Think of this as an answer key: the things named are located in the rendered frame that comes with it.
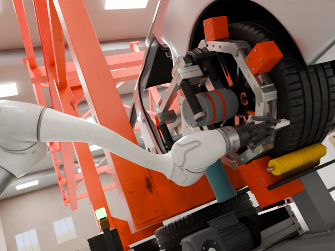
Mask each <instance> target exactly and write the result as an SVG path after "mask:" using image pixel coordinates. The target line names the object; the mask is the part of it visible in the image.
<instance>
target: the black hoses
mask: <svg viewBox="0 0 335 251"><path fill-rule="evenodd" d="M185 56H186V57H188V56H189V57H190V58H191V60H192V65H191V66H193V65H199V67H200V69H201V71H202V73H203V76H202V79H203V78H207V77H208V76H209V71H208V70H206V71H204V61H208V60H213V59H215V58H216V56H217V53H216V52H215V51H211V52H209V51H208V49H207V48H206V47H203V48H202V49H200V48H195V49H194V50H192V51H187V52H186V54H185ZM219 76H220V74H219V73H217V74H216V75H215V76H214V78H213V80H214V81H217V79H218V78H219Z"/></svg>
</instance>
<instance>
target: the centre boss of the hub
mask: <svg viewBox="0 0 335 251"><path fill-rule="evenodd" d="M240 101H241V103H242V104H243V105H246V106H247V105H248V101H247V96H246V94H245V92H242V93H241V95H240Z"/></svg>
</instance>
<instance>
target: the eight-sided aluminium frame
mask: <svg viewBox="0 0 335 251"><path fill-rule="evenodd" d="M198 45H199V46H198V48H200V49H202V48H203V47H206V48H207V49H208V51H209V52H211V51H217V52H224V53H230V54H232V55H233V57H234V59H235V60H236V62H237V64H238V66H239V67H240V69H241V71H242V73H243V74H244V76H245V78H246V80H247V82H248V83H249V85H250V87H251V89H252V90H253V92H254V94H255V97H256V106H255V116H270V117H272V118H274V119H275V117H276V99H277V90H276V88H275V86H274V83H272V82H271V80H270V78H269V77H268V75H267V73H266V72H265V73H261V74H256V75H253V73H252V72H251V70H250V68H249V66H248V65H247V63H246V61H245V59H246V57H247V56H248V55H249V53H250V52H251V51H252V48H251V47H252V46H250V45H249V43H248V42H247V41H243V40H230V39H223V40H216V41H207V42H206V41H205V39H204V40H201V42H200V43H199V44H198ZM192 89H193V91H194V93H195V94H199V93H201V87H199V85H195V86H192ZM195 128H196V130H197V132H198V131H203V130H212V129H211V127H210V125H206V126H198V127H195ZM272 135H273V137H272V138H270V139H269V140H267V141H266V142H264V143H262V144H261V145H259V146H257V147H256V148H255V149H254V150H253V151H252V150H250V149H247V150H246V151H245V152H243V153H242V154H241V155H239V154H237V153H235V152H234V153H231V154H228V155H226V156H223V157H221V158H220V159H221V161H222V162H223V163H224V164H226V165H227V166H229V167H230V168H232V169H233V170H237V169H238V166H241V165H243V164H245V163H248V162H250V161H253V160H255V159H257V158H259V157H260V156H262V155H263V154H265V153H266V152H268V151H271V149H273V148H274V142H275V140H274V135H275V132H273V134H272Z"/></svg>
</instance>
